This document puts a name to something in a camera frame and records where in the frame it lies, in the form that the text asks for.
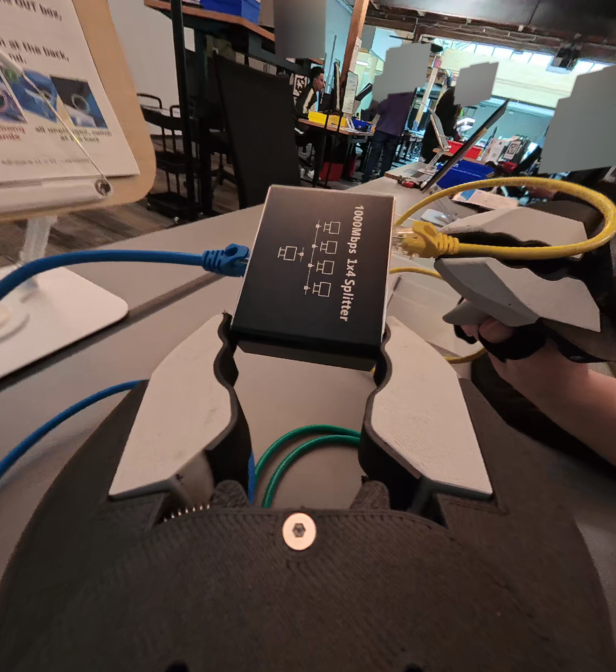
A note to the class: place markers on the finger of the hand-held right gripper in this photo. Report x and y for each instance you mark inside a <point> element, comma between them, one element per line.
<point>507,286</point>
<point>523,223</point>

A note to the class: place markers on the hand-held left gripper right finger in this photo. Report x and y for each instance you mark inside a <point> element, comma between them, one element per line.
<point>423,420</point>

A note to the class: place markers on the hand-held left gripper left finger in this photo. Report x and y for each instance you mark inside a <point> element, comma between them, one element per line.
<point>181,414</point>

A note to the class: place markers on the black ethernet switch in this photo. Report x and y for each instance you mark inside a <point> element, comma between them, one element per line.
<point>308,262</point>

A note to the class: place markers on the person's right forearm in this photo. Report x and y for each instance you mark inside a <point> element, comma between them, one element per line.
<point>602,409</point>

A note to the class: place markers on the person's right hand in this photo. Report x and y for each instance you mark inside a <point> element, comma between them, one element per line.
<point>539,375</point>

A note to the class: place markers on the blue storage bin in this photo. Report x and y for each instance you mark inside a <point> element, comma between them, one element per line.
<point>468,170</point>

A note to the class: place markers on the white stand with dark board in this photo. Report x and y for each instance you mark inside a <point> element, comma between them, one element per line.
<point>470,141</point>

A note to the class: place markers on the white stand base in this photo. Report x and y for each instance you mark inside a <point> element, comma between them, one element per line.
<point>66,309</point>

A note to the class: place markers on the red storage bins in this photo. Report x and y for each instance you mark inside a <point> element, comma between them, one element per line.
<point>336,170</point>

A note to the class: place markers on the black office chair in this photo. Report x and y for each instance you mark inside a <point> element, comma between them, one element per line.
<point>255,136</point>

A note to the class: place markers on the wooden backing board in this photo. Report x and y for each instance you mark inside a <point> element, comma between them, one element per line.
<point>129,105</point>

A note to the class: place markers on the blue tissue bin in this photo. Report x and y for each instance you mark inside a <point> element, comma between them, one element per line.
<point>242,8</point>

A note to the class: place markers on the printed instruction sheet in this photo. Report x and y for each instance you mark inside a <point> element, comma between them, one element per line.
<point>50,78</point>

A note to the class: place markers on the standing desk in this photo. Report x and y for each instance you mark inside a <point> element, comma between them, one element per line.
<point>213,18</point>

